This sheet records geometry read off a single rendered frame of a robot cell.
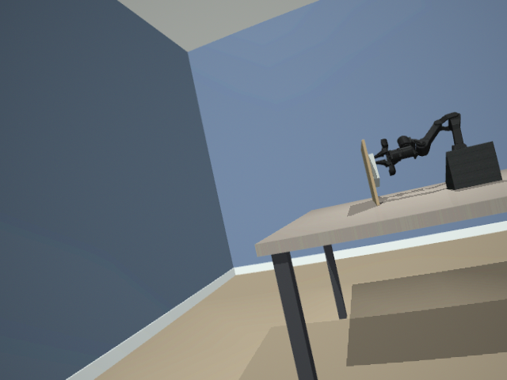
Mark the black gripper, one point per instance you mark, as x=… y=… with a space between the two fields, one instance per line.
x=394 y=155

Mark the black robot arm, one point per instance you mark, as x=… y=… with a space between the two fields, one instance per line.
x=423 y=145

